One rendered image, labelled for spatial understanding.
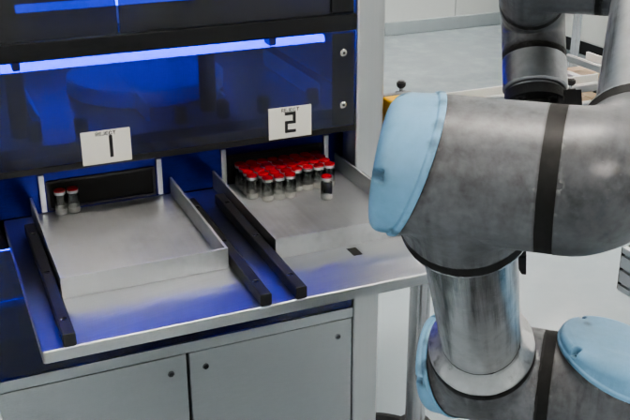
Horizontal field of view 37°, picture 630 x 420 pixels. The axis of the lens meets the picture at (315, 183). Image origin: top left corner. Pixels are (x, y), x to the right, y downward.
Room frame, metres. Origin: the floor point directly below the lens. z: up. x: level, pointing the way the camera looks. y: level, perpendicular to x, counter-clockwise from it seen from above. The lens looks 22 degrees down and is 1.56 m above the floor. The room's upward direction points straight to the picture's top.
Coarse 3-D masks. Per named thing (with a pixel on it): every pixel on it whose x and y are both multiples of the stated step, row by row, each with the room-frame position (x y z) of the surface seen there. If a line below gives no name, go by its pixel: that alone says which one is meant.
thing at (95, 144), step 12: (84, 132) 1.53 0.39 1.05; (96, 132) 1.53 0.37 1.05; (108, 132) 1.54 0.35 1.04; (120, 132) 1.55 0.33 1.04; (84, 144) 1.52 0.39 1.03; (96, 144) 1.53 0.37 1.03; (108, 144) 1.54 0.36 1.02; (120, 144) 1.55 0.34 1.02; (84, 156) 1.52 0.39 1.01; (96, 156) 1.53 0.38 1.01; (108, 156) 1.54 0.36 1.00; (120, 156) 1.55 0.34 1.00
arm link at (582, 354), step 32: (576, 320) 0.93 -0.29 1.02; (608, 320) 0.94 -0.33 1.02; (544, 352) 0.90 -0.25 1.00; (576, 352) 0.88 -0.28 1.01; (608, 352) 0.87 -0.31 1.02; (544, 384) 0.87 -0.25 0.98; (576, 384) 0.86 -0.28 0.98; (608, 384) 0.84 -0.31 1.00; (544, 416) 0.86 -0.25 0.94; (576, 416) 0.85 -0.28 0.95; (608, 416) 0.84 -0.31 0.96
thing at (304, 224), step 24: (336, 168) 1.79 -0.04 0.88; (240, 192) 1.67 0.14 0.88; (312, 192) 1.66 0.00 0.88; (336, 192) 1.66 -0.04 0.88; (360, 192) 1.66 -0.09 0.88; (264, 216) 1.55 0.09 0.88; (288, 216) 1.55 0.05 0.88; (312, 216) 1.55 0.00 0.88; (336, 216) 1.55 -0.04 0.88; (360, 216) 1.55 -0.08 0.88; (288, 240) 1.39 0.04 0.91; (312, 240) 1.41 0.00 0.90; (336, 240) 1.42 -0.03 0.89; (360, 240) 1.44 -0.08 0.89
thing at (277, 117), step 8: (272, 112) 1.66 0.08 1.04; (280, 112) 1.66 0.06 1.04; (296, 112) 1.68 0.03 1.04; (304, 112) 1.68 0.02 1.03; (272, 120) 1.66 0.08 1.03; (280, 120) 1.66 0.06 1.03; (288, 120) 1.67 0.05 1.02; (296, 120) 1.68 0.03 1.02; (304, 120) 1.68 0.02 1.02; (272, 128) 1.66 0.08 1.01; (280, 128) 1.66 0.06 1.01; (288, 128) 1.67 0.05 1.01; (296, 128) 1.68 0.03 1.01; (304, 128) 1.68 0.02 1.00; (272, 136) 1.66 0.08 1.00; (280, 136) 1.66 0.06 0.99; (288, 136) 1.67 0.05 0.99; (296, 136) 1.68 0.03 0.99
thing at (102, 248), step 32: (64, 224) 1.52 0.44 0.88; (96, 224) 1.52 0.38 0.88; (128, 224) 1.52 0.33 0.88; (160, 224) 1.52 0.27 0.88; (192, 224) 1.52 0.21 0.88; (64, 256) 1.39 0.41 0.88; (96, 256) 1.39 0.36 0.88; (128, 256) 1.39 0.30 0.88; (160, 256) 1.39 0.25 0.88; (192, 256) 1.33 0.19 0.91; (224, 256) 1.35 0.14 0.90; (64, 288) 1.25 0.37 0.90; (96, 288) 1.27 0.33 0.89
